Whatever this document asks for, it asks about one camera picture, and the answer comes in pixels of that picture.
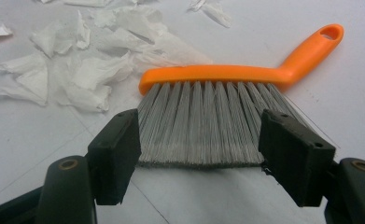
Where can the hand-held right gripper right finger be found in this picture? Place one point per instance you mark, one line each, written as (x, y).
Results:
(295, 158)

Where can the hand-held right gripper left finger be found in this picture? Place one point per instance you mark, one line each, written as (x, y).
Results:
(115, 155)

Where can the orange brush with grey bristles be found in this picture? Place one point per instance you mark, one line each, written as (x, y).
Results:
(208, 73)

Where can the pile of white paper scraps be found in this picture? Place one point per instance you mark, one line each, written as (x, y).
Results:
(87, 74)

